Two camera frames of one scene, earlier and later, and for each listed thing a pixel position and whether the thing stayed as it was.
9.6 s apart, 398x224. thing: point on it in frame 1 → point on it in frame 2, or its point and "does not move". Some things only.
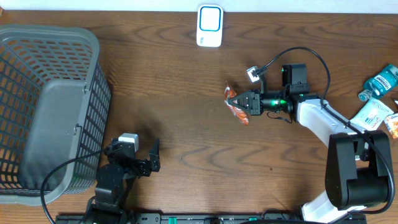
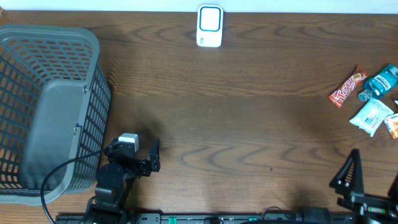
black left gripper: (143, 168) does not move
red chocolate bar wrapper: (240, 115) → (339, 95)
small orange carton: (392, 124) does not move
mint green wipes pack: (372, 115) does not move
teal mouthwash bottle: (380, 84) does not move
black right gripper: (253, 102) → (374, 205)
